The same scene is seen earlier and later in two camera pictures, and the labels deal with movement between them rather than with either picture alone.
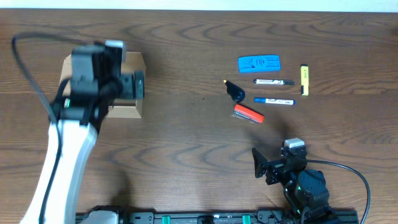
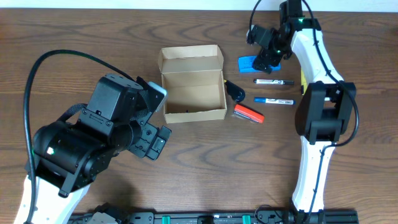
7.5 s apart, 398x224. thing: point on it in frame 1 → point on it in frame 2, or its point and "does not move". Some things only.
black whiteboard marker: x=273 y=81 does not move
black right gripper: x=273 y=170 → x=265 y=58
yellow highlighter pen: x=305 y=79 does not move
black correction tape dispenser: x=236 y=93 does not move
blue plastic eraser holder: x=259 y=63 does not move
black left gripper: x=138 y=84 → x=150 y=141
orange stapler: x=248 y=113 does not move
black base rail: x=270 y=216 does not move
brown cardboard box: x=132 y=61 → x=195 y=86
